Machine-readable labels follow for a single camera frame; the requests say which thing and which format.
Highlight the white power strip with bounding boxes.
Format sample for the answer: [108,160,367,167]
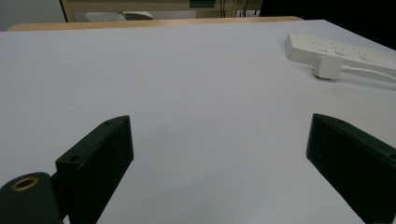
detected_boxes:
[283,32,396,71]

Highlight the white cable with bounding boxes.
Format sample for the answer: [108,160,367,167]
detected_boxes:
[340,63,396,84]

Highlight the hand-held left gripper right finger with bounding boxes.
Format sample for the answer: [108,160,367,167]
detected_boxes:
[305,113,396,224]

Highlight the white plug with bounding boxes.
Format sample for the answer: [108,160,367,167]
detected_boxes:
[312,55,344,79]

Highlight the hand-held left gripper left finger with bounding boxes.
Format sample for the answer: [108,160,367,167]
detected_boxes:
[55,115,134,224]

